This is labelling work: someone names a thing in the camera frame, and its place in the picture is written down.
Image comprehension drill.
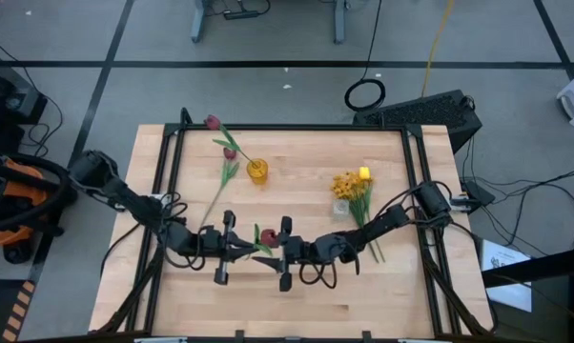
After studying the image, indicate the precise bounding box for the black computer tower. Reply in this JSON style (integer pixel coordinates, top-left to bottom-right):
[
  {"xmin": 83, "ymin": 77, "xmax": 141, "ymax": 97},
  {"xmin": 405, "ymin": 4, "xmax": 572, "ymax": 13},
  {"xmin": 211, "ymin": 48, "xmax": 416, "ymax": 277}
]
[{"xmin": 352, "ymin": 89, "xmax": 483, "ymax": 154}]

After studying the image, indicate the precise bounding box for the coiled black cable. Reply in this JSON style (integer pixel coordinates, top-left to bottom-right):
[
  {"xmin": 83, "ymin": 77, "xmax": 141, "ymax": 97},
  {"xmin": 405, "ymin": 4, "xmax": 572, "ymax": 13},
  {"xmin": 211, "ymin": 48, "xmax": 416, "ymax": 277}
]
[{"xmin": 342, "ymin": 0, "xmax": 387, "ymax": 113}]

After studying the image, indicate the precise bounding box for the orange and black vacuum cleaner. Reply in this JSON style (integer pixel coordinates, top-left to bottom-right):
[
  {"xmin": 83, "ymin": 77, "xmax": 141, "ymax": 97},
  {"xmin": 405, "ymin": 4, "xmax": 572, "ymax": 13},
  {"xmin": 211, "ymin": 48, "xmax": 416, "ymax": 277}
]
[{"xmin": 0, "ymin": 150, "xmax": 73, "ymax": 266}]

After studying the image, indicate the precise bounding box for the yellow cable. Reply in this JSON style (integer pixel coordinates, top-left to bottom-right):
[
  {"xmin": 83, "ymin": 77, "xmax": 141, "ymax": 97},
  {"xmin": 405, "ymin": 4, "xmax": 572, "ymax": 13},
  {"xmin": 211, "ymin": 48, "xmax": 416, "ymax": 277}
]
[{"xmin": 420, "ymin": 0, "xmax": 456, "ymax": 97}]

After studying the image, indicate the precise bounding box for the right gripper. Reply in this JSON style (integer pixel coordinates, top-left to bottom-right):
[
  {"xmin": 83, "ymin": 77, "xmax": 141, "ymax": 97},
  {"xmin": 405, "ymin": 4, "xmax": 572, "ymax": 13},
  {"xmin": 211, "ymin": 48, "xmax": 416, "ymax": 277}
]
[{"xmin": 252, "ymin": 215, "xmax": 317, "ymax": 293}]

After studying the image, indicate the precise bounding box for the amber glass vase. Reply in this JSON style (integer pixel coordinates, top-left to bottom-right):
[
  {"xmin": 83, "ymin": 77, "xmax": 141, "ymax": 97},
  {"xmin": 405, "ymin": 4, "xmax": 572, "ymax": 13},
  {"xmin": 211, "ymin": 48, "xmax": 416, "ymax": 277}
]
[{"xmin": 246, "ymin": 158, "xmax": 269, "ymax": 187}]

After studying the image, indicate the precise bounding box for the white printed paper sheet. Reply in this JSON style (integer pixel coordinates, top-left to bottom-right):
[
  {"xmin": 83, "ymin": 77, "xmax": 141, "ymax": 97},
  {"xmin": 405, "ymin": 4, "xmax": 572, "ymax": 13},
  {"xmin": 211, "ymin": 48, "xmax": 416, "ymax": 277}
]
[{"xmin": 480, "ymin": 239, "xmax": 534, "ymax": 313}]

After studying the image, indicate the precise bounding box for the black mat with orange stripes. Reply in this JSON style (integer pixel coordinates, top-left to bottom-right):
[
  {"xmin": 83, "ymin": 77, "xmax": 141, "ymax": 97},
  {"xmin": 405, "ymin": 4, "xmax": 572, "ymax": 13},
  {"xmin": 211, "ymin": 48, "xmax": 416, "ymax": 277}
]
[{"xmin": 0, "ymin": 279, "xmax": 36, "ymax": 343}]

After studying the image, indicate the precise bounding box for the yellow artificial tulip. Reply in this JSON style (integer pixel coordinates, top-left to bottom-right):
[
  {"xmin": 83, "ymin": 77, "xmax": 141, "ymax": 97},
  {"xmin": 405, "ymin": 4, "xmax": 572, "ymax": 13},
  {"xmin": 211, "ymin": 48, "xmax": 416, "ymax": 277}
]
[{"xmin": 358, "ymin": 165, "xmax": 387, "ymax": 264}]

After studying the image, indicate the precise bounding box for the red artificial tulip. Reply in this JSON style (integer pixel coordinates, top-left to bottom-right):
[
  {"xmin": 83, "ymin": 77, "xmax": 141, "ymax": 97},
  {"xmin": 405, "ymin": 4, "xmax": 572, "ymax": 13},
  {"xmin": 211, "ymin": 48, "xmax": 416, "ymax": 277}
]
[
  {"xmin": 204, "ymin": 113, "xmax": 259, "ymax": 168},
  {"xmin": 198, "ymin": 147, "xmax": 241, "ymax": 230},
  {"xmin": 246, "ymin": 222, "xmax": 279, "ymax": 261}
]

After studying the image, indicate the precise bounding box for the grey desk leg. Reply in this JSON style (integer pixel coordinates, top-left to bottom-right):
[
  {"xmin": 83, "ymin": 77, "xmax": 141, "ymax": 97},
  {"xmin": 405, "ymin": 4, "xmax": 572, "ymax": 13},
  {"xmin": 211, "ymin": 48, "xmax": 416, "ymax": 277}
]
[
  {"xmin": 333, "ymin": 0, "xmax": 348, "ymax": 46},
  {"xmin": 190, "ymin": 0, "xmax": 211, "ymax": 44}
]

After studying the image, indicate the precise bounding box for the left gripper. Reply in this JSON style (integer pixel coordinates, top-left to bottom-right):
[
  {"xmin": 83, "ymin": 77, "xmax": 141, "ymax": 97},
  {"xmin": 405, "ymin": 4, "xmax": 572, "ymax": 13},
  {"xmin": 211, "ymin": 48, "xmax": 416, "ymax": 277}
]
[{"xmin": 191, "ymin": 210, "xmax": 259, "ymax": 286}]

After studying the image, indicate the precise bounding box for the black power strip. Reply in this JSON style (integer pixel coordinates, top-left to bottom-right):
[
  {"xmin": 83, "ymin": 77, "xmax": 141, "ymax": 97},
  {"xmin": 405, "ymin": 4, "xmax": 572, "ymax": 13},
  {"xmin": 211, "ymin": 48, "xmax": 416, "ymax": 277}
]
[{"xmin": 222, "ymin": 9, "xmax": 260, "ymax": 21}]

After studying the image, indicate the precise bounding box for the black arm cable harness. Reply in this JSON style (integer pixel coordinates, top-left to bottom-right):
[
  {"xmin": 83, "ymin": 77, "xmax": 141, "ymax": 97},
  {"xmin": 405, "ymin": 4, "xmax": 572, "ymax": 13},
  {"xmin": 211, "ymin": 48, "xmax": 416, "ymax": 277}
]
[
  {"xmin": 95, "ymin": 223, "xmax": 167, "ymax": 334},
  {"xmin": 420, "ymin": 223, "xmax": 496, "ymax": 335}
]

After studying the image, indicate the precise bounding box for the black beam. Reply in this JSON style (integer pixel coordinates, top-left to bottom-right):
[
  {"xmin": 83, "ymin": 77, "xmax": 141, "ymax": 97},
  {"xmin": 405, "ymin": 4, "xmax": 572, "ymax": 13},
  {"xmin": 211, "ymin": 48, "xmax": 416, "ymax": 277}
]
[{"xmin": 481, "ymin": 244, "xmax": 574, "ymax": 290}]

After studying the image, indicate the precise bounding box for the black equipment rack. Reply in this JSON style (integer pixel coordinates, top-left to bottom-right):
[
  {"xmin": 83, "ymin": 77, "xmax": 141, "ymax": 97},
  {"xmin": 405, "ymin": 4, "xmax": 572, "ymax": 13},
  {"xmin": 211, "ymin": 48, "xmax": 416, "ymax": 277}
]
[{"xmin": 0, "ymin": 45, "xmax": 50, "ymax": 153}]

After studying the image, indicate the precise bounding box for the black metal table frame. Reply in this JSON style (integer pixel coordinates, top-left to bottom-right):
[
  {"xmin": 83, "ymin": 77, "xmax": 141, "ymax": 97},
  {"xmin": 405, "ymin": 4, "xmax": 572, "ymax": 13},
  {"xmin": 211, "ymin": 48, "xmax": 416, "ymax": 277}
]
[{"xmin": 95, "ymin": 107, "xmax": 496, "ymax": 340}]

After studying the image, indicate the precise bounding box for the clear glass vase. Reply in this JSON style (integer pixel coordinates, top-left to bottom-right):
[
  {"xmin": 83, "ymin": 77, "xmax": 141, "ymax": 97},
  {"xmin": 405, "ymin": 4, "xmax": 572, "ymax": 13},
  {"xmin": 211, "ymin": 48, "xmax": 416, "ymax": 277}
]
[{"xmin": 333, "ymin": 198, "xmax": 351, "ymax": 221}]

